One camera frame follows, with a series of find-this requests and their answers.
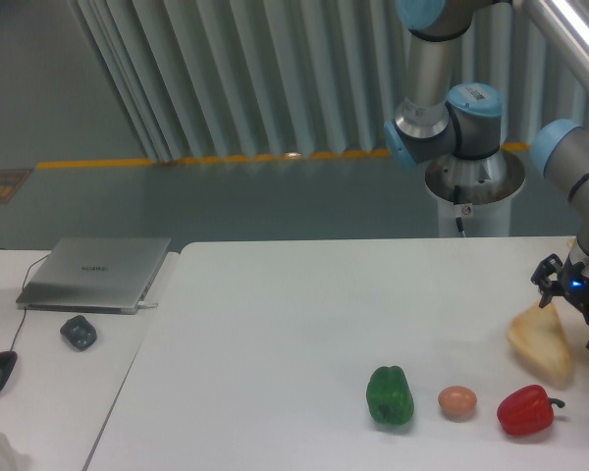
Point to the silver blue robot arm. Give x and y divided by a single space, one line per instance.
455 131

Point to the silver closed laptop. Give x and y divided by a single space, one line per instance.
108 275

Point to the red bell pepper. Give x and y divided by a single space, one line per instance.
528 411

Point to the triangular toasted bread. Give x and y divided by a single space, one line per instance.
538 340

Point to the white folding partition screen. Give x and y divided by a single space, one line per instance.
202 79

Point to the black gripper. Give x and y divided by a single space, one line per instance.
573 284

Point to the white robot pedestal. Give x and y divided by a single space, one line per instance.
474 198

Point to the brown egg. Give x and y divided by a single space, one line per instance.
457 402

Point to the small black plastic object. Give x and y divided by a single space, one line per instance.
79 333

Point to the green bell pepper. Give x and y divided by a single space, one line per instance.
388 396

